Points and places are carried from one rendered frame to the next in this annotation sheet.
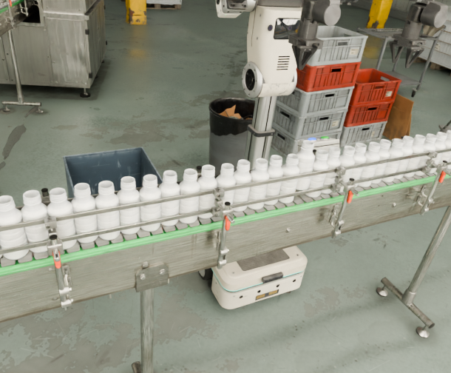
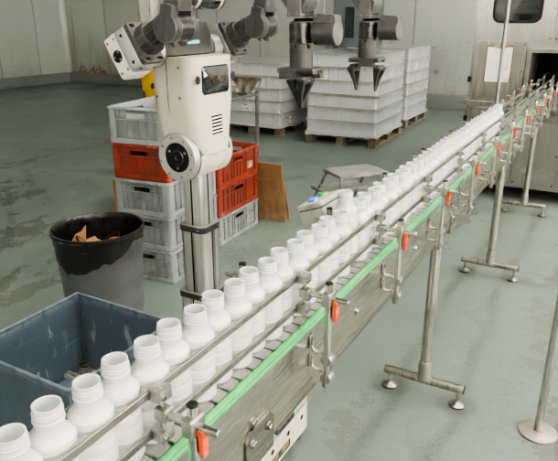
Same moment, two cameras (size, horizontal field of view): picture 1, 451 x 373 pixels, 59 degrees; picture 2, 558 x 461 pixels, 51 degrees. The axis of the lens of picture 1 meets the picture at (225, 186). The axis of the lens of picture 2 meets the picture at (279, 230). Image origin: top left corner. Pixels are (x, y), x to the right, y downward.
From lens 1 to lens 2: 0.65 m
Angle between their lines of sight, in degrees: 31
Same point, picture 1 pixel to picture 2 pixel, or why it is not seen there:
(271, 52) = (203, 112)
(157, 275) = (265, 434)
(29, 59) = not seen: outside the picture
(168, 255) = (271, 395)
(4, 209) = (96, 396)
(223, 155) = not seen: hidden behind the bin
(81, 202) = (177, 347)
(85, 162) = (1, 347)
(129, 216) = (225, 350)
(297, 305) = (317, 448)
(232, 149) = (112, 287)
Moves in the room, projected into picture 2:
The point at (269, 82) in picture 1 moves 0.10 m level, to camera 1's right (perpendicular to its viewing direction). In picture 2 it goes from (208, 153) to (236, 149)
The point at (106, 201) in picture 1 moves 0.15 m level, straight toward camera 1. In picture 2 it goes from (205, 334) to (277, 366)
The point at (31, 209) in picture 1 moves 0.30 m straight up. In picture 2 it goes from (123, 382) to (101, 171)
